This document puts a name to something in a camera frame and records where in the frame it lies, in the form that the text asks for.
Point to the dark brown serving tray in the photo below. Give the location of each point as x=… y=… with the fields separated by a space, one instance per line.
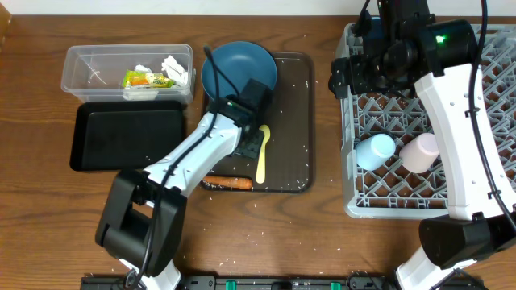
x=289 y=152

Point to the light blue cup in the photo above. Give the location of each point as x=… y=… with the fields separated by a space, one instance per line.
x=374 y=151

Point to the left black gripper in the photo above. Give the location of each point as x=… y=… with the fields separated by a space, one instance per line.
x=255 y=154

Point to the pale yellow plastic spoon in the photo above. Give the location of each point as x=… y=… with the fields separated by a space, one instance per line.
x=261 y=166

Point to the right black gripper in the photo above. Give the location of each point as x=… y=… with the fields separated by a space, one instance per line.
x=339 y=76

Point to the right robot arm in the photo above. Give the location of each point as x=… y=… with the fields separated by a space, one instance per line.
x=404 y=50

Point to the pink cup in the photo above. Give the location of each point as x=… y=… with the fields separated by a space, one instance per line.
x=419 y=154

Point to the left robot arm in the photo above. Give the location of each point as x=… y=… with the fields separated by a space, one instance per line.
x=143 y=218

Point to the black rectangular tray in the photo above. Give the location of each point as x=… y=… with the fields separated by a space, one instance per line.
x=114 y=135

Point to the white tissue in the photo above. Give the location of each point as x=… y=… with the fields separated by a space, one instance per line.
x=170 y=69

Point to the clear plastic waste bin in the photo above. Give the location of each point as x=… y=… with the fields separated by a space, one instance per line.
x=94 y=73

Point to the orange carrot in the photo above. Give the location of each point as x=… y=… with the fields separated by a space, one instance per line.
x=231 y=182

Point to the yellow green snack wrapper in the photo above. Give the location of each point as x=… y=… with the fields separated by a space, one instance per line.
x=137 y=79

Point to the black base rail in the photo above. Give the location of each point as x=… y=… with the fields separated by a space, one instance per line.
x=354 y=282

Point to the grey dishwasher rack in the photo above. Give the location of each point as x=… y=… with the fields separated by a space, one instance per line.
x=392 y=192

